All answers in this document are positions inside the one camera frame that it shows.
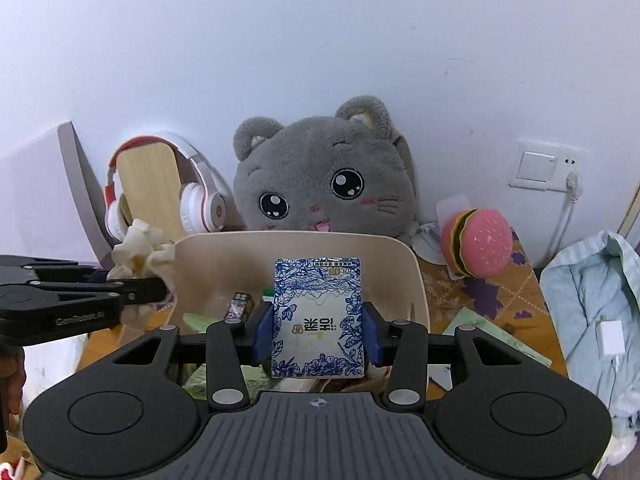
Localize blue white patterned box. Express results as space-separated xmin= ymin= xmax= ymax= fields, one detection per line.
xmin=271 ymin=257 xmax=366 ymax=380

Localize white charger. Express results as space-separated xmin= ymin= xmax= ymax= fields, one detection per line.
xmin=597 ymin=316 xmax=626 ymax=369

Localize grey cat plush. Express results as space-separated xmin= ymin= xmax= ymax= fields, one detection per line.
xmin=232 ymin=95 xmax=424 ymax=239

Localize light wooden board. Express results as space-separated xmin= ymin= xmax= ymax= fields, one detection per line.
xmin=116 ymin=142 xmax=184 ymax=241

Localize clear plastic holder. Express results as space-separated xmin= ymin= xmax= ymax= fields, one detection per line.
xmin=435 ymin=194 xmax=474 ymax=281

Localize cartoon print candy box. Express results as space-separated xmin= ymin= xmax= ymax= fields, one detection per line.
xmin=224 ymin=291 xmax=254 ymax=322

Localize green leafy packet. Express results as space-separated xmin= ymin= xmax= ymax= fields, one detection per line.
xmin=182 ymin=364 xmax=274 ymax=397

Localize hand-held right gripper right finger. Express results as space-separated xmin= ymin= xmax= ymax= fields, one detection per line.
xmin=362 ymin=301 xmax=524 ymax=409

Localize pink burger toy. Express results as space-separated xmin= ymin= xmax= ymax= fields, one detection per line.
xmin=441 ymin=208 xmax=514 ymax=280

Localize person's left hand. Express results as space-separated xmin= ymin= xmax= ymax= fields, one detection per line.
xmin=0 ymin=345 xmax=27 ymax=417

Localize orange patterned desktop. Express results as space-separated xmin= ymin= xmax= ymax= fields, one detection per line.
xmin=75 ymin=227 xmax=571 ymax=397

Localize wooden frame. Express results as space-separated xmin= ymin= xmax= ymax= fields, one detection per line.
xmin=617 ymin=200 xmax=640 ymax=252

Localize white plug with cable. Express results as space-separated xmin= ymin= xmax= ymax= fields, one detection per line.
xmin=537 ymin=170 xmax=584 ymax=268

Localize beige plastic bin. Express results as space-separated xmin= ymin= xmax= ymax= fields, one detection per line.
xmin=167 ymin=230 xmax=431 ymax=401

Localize white wall switch socket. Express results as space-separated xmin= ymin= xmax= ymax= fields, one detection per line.
xmin=510 ymin=137 xmax=591 ymax=192

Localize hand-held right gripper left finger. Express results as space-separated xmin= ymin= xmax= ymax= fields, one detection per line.
xmin=113 ymin=301 xmax=275 ymax=409

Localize white red headphones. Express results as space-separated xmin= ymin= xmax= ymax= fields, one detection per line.
xmin=104 ymin=132 xmax=234 ymax=241

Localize light blue cloth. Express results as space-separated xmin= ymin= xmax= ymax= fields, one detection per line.
xmin=540 ymin=230 xmax=640 ymax=456

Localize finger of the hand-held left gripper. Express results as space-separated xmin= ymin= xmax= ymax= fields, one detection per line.
xmin=0 ymin=254 xmax=111 ymax=285
xmin=0 ymin=275 xmax=169 ymax=319

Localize green paper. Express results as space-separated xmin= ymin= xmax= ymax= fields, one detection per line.
xmin=442 ymin=306 xmax=554 ymax=369

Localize white round stand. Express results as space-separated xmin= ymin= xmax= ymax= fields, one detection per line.
xmin=410 ymin=222 xmax=447 ymax=266

